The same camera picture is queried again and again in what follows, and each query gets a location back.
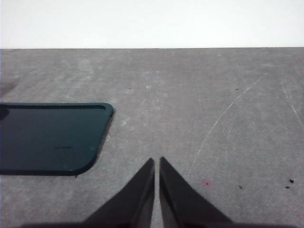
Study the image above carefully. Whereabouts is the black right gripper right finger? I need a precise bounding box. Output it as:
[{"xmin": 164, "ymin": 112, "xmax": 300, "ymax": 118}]
[{"xmin": 159, "ymin": 156, "xmax": 304, "ymax": 228}]

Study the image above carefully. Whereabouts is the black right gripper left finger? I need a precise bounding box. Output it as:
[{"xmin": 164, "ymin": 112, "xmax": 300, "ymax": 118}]
[{"xmin": 19, "ymin": 158, "xmax": 155, "ymax": 228}]

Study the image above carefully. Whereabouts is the black rectangular tray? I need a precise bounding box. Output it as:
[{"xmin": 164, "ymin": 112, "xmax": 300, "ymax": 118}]
[{"xmin": 0, "ymin": 102, "xmax": 114, "ymax": 176}]

